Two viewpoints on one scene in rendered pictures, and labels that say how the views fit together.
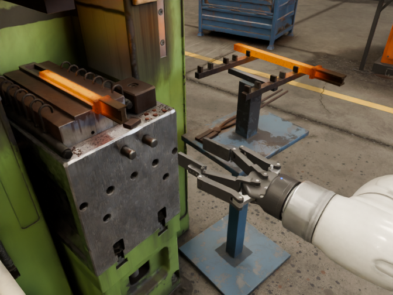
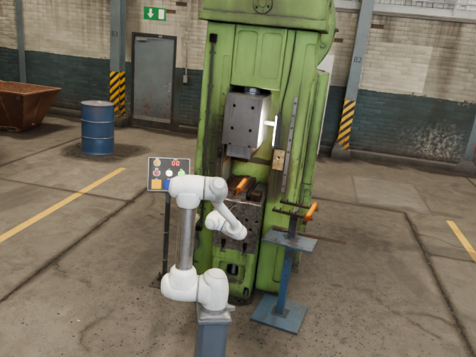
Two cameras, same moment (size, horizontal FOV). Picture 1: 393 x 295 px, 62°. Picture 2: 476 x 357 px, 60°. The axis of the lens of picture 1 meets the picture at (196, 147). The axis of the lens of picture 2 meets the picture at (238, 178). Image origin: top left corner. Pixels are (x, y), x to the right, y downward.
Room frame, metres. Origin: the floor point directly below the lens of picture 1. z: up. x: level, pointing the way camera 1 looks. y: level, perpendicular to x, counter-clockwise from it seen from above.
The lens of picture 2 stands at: (-0.84, -2.58, 2.16)
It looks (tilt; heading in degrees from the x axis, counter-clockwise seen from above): 18 degrees down; 60
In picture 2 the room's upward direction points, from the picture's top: 6 degrees clockwise
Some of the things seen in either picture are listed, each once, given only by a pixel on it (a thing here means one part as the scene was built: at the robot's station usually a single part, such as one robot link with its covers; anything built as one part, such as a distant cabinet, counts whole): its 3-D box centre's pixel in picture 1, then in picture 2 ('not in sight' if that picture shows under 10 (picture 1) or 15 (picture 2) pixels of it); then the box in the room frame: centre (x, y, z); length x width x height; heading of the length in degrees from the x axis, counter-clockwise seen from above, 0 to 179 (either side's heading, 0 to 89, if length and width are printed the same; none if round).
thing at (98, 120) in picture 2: not in sight; (98, 127); (0.51, 5.10, 0.44); 0.59 x 0.59 x 0.88
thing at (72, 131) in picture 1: (55, 96); (240, 185); (0.89, 0.42, 0.96); 0.42 x 0.20 x 0.09; 48
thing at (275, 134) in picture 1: (245, 134); (291, 238); (1.06, -0.19, 0.72); 0.40 x 0.30 x 0.02; 131
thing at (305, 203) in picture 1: (307, 209); not in sight; (0.39, -0.18, 1.00); 0.09 x 0.06 x 0.09; 138
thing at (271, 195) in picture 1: (268, 189); not in sight; (0.44, -0.13, 1.00); 0.09 x 0.08 x 0.07; 48
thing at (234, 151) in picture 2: not in sight; (244, 146); (0.89, 0.42, 1.32); 0.42 x 0.20 x 0.10; 48
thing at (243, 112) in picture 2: not in sight; (252, 118); (0.93, 0.40, 1.56); 0.42 x 0.39 x 0.40; 48
